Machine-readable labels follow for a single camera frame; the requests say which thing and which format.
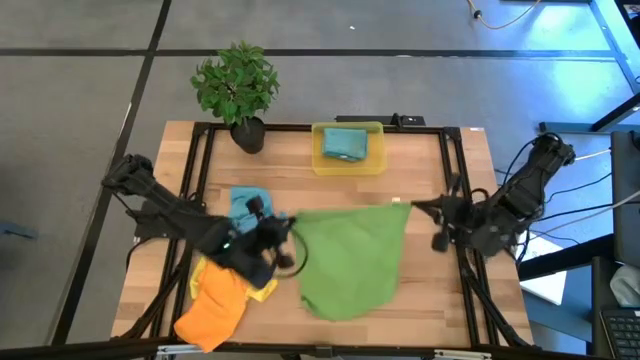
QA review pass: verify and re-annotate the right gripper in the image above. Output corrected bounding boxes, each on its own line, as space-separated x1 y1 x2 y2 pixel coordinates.
412 173 481 253

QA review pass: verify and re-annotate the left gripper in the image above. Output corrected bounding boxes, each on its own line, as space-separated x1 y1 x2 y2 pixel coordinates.
239 195 299 270

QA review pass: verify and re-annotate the blue microfiber towel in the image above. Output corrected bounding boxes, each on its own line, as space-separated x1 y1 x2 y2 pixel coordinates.
322 127 370 163
228 185 289 235

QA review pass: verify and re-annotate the green microfiber towel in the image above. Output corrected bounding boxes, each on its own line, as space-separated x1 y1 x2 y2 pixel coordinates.
292 202 414 322

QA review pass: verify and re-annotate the yellow microfiber towel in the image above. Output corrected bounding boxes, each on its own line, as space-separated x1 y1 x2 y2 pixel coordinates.
189 255 279 304

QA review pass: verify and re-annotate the orange microfiber towel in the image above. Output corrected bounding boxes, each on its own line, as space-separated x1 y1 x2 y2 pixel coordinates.
173 259 250 354

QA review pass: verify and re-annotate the yellow translucent plastic bin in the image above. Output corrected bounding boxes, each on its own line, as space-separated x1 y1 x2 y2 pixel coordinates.
310 121 389 177

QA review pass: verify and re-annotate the black bar device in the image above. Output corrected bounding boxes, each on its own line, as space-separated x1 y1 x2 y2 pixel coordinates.
335 113 426 127

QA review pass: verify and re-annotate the white paper sheet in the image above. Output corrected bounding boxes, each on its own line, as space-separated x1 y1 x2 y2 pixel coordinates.
519 234 569 306

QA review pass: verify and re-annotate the green plant in black pot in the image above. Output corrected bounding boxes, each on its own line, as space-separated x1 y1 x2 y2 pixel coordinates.
189 40 281 155

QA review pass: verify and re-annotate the dark grey monitor back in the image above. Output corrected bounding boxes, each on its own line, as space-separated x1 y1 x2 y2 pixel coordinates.
610 130 640 266

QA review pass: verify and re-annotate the grey crumpled bag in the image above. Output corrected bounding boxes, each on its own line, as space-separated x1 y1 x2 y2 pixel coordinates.
609 264 640 308

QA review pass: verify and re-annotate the black laptop keyboard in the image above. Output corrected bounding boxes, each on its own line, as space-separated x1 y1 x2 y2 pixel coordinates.
598 307 640 359

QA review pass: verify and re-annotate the black rig crossbeam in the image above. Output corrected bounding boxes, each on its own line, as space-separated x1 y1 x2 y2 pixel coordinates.
0 337 601 360

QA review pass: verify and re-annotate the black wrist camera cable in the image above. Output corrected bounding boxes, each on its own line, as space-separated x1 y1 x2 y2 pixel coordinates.
272 227 310 279

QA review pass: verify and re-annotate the black aluminium table frame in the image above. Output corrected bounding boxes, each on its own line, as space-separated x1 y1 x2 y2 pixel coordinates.
119 121 534 351

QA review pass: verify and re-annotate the black floor cable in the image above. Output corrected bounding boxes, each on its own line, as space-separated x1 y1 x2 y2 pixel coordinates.
542 172 614 205

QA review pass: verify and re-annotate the silver metal bracket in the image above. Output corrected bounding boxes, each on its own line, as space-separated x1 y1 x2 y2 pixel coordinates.
433 348 494 360
155 343 215 357

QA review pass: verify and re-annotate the black desk frame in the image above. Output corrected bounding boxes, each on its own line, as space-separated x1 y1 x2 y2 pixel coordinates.
538 0 640 134

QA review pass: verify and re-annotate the pale yellow power cable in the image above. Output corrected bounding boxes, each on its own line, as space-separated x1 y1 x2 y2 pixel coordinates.
574 148 612 162

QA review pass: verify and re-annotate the grey floor cable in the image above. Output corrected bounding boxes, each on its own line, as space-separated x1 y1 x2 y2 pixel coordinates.
572 189 640 224

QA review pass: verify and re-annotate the yellow floor cable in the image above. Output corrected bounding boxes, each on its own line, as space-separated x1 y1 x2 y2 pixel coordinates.
466 0 542 30

